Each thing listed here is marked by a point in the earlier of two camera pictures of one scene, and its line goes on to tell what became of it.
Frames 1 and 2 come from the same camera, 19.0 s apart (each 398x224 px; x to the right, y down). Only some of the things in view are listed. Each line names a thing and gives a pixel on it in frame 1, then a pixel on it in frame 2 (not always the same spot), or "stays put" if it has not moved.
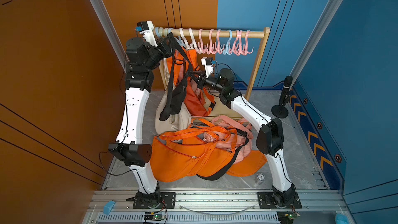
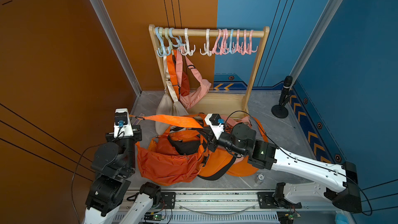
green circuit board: x=154 y=216 stays put
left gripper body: x=161 y=50 to x=137 y=136
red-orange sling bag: x=198 y=98 to x=158 y=154
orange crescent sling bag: x=251 y=164 stays put
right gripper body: x=203 y=83 to x=214 y=144
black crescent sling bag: x=180 y=70 to x=186 y=148
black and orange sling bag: x=221 y=160 stays put
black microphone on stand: x=280 y=111 stays put
